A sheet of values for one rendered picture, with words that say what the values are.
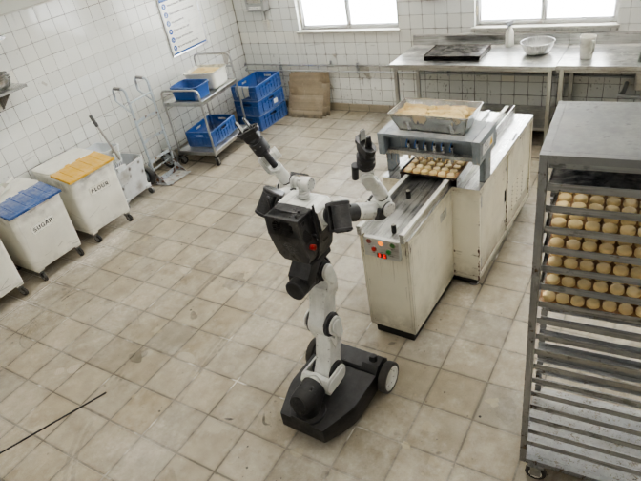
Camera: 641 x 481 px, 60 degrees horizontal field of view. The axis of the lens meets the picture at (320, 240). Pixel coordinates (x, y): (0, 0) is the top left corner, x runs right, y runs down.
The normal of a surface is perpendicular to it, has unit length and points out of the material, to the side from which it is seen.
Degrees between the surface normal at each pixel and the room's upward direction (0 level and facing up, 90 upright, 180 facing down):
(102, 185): 92
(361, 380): 0
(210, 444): 0
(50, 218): 92
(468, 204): 90
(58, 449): 0
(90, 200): 92
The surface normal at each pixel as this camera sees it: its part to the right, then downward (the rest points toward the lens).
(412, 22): -0.50, 0.54
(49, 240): 0.84, 0.22
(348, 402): -0.15, -0.83
